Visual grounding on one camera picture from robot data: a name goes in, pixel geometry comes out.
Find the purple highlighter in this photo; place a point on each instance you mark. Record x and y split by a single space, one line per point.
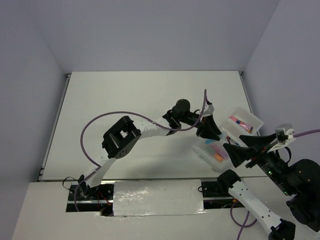
219 149

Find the orange highlighter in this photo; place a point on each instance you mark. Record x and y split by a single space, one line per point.
218 157

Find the silver foil tape sheet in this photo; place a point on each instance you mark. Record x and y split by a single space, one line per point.
157 198

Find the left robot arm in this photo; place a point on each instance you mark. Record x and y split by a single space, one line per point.
119 140

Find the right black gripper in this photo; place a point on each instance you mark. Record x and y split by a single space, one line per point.
260 142

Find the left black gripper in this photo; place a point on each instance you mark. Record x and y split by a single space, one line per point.
208 129

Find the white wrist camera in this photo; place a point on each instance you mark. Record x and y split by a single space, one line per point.
208 110
284 136

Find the blue highlighter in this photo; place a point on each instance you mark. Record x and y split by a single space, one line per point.
221 137

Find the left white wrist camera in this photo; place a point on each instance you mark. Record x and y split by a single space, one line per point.
208 110

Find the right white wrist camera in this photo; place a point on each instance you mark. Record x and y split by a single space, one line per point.
284 136

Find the light blue gel pen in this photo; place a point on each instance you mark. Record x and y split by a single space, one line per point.
234 142

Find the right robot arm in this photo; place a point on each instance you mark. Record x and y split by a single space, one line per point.
298 185

